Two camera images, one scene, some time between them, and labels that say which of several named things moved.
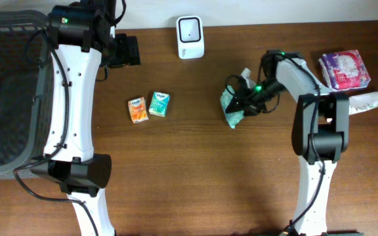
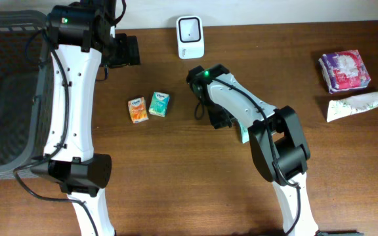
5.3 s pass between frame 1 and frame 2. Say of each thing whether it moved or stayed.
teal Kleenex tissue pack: stayed
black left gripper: stayed
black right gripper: moved
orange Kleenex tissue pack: stayed
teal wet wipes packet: moved
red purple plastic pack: stayed
